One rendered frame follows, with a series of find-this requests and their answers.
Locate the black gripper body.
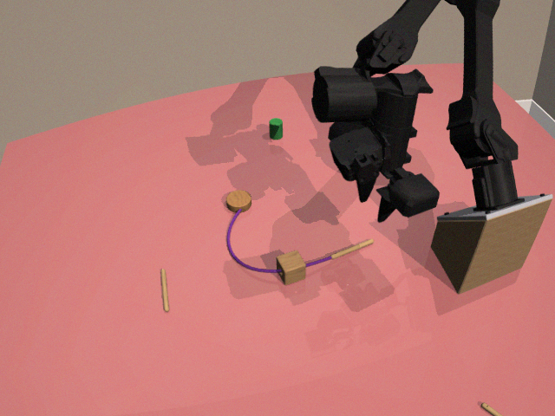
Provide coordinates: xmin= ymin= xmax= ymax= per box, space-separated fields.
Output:
xmin=328 ymin=114 xmax=440 ymax=218

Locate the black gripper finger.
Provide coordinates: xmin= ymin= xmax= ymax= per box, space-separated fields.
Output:
xmin=357 ymin=178 xmax=376 ymax=203
xmin=376 ymin=186 xmax=396 ymax=223

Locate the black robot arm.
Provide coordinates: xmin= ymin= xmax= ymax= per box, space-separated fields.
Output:
xmin=311 ymin=0 xmax=525 ymax=211

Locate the green cylinder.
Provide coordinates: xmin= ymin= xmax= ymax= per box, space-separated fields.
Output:
xmin=269 ymin=118 xmax=283 ymax=140

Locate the purple string with wooden stick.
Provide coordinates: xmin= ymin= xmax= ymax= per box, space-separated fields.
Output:
xmin=227 ymin=209 xmax=374 ymax=273

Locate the round wooden button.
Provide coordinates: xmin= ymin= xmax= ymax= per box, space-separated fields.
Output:
xmin=226 ymin=190 xmax=251 ymax=212

